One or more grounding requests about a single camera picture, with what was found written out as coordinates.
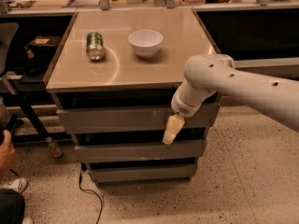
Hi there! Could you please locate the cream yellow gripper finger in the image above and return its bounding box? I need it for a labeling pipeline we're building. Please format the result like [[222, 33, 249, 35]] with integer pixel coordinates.
[[163, 115, 185, 145]]

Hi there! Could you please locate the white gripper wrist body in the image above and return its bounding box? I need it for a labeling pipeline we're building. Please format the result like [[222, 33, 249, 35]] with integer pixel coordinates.
[[171, 91, 201, 118]]

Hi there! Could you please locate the grey top drawer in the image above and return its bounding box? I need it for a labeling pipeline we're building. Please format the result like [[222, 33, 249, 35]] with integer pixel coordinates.
[[56, 102, 221, 135]]

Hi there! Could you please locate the grey drawer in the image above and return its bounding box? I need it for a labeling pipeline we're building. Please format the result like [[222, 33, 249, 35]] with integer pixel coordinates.
[[75, 140, 206, 163], [88, 164, 198, 183], [56, 102, 221, 135]]

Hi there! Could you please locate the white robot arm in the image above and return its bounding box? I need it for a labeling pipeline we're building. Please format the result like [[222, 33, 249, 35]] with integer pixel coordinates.
[[163, 54, 299, 145]]

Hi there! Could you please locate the grey middle drawer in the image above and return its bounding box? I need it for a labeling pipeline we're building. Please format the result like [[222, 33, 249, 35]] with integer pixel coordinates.
[[75, 140, 206, 163]]

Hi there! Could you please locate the grey bottom drawer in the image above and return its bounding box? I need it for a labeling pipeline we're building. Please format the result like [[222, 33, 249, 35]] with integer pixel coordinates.
[[88, 164, 198, 183]]

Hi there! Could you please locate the grey drawer cabinet with top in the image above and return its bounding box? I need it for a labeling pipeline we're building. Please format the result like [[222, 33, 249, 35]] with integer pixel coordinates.
[[47, 8, 220, 172]]

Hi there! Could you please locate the person's hand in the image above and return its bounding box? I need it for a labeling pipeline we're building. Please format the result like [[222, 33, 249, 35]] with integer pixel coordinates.
[[0, 130, 17, 179]]

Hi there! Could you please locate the white bowl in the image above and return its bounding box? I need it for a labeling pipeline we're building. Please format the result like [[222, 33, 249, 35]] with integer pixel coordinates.
[[128, 30, 164, 58]]

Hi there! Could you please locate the green soda can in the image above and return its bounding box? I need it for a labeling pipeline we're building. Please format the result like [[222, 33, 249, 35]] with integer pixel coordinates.
[[86, 32, 106, 61]]

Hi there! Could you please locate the small plastic bottle on floor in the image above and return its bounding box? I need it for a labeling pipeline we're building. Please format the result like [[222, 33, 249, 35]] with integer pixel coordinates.
[[46, 136, 64, 158]]

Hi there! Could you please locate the black box with label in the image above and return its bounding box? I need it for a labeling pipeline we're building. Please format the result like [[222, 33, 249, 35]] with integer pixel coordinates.
[[26, 35, 61, 50]]

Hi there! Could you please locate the white sneaker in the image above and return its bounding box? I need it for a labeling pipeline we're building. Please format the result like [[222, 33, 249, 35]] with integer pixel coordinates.
[[22, 217, 34, 224], [0, 177, 28, 194]]

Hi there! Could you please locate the black cable on floor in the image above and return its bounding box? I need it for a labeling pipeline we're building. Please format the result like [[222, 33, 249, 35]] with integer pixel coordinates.
[[78, 163, 105, 224]]

